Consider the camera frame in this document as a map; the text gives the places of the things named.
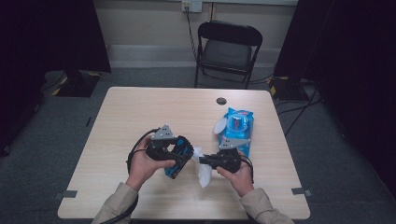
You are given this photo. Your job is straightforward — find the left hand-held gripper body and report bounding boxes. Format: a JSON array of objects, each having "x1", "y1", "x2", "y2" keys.
[{"x1": 145, "y1": 123, "x2": 179, "y2": 162}]

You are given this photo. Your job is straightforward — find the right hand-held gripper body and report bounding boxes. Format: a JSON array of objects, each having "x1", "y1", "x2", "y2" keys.
[{"x1": 214, "y1": 136, "x2": 252, "y2": 175}]

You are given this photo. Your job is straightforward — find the blue toy car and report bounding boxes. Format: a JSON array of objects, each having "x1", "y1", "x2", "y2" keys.
[{"x1": 163, "y1": 134, "x2": 196, "y2": 181}]

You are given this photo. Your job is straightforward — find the white wet wipe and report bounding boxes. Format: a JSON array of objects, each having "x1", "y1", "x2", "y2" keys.
[{"x1": 191, "y1": 146, "x2": 215, "y2": 189}]

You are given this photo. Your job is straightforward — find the blue wet wipe packet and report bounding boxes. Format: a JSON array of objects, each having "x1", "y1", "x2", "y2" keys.
[{"x1": 212, "y1": 106, "x2": 255, "y2": 159}]

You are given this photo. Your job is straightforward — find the person's right hand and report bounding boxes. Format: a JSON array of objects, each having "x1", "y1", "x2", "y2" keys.
[{"x1": 216, "y1": 150, "x2": 255, "y2": 198}]

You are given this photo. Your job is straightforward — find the person's left hand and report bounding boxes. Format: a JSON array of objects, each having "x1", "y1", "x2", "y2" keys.
[{"x1": 125, "y1": 134, "x2": 177, "y2": 192}]

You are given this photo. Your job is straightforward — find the grey tape strip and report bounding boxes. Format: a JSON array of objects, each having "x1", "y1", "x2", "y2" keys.
[
  {"x1": 52, "y1": 189, "x2": 78, "y2": 201},
  {"x1": 290, "y1": 187, "x2": 313, "y2": 198}
]

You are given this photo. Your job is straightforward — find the black stand base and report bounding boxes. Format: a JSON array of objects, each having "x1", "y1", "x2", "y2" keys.
[
  {"x1": 267, "y1": 76, "x2": 310, "y2": 103},
  {"x1": 51, "y1": 70, "x2": 103, "y2": 98}
]

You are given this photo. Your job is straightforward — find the black folding chair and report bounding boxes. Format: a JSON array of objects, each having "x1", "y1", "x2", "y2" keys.
[{"x1": 194, "y1": 20, "x2": 263, "y2": 91}]

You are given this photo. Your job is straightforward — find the dark curtain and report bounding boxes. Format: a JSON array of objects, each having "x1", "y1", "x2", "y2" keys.
[
  {"x1": 0, "y1": 0, "x2": 112, "y2": 157},
  {"x1": 275, "y1": 0, "x2": 396, "y2": 195}
]

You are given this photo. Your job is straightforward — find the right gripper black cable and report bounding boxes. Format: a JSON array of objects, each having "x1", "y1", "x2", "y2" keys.
[{"x1": 239, "y1": 154, "x2": 255, "y2": 185}]

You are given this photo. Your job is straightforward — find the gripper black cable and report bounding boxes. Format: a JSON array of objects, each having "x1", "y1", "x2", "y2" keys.
[
  {"x1": 98, "y1": 127, "x2": 162, "y2": 224},
  {"x1": 239, "y1": 154, "x2": 255, "y2": 185}
]

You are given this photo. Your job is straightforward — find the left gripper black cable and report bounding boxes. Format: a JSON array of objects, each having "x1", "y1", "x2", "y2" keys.
[{"x1": 98, "y1": 127, "x2": 162, "y2": 224}]

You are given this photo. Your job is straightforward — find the black floor cables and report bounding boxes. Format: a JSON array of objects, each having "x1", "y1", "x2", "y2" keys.
[{"x1": 248, "y1": 62, "x2": 324, "y2": 138}]

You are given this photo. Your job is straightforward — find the black wall socket cable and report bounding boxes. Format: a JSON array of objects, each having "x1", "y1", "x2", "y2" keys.
[{"x1": 185, "y1": 7, "x2": 199, "y2": 61}]

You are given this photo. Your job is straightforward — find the white wall socket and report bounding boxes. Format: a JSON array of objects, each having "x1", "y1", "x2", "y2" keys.
[{"x1": 181, "y1": 0, "x2": 204, "y2": 14}]

